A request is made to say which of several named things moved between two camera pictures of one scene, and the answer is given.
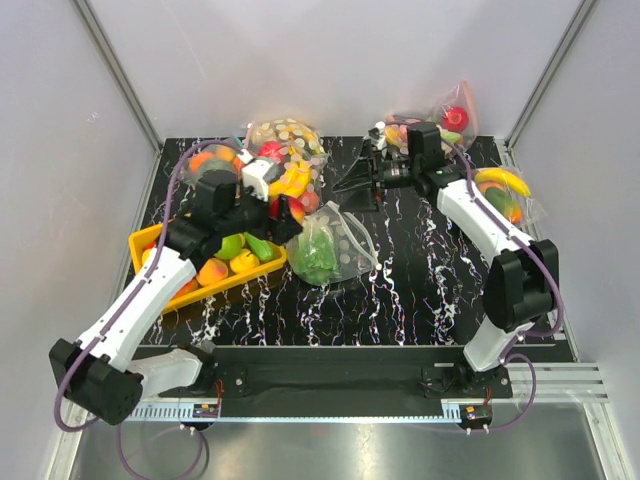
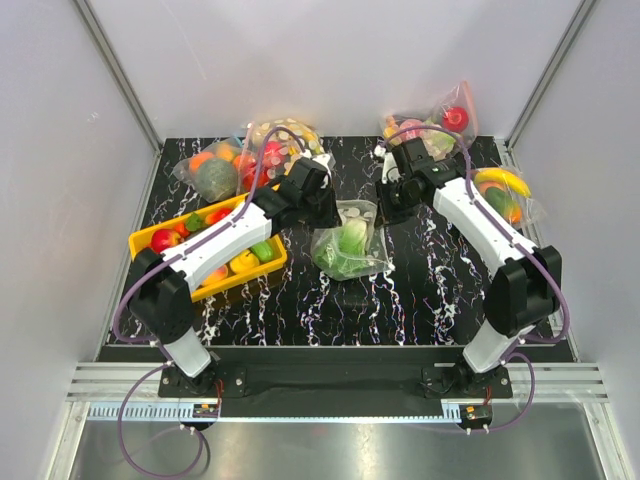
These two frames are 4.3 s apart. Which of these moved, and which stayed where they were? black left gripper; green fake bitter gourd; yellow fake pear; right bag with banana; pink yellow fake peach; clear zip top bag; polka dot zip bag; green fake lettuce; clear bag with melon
Moved: green fake lettuce; clear zip top bag; black left gripper
Stayed: clear bag with melon; green fake bitter gourd; pink yellow fake peach; polka dot zip bag; yellow fake pear; right bag with banana
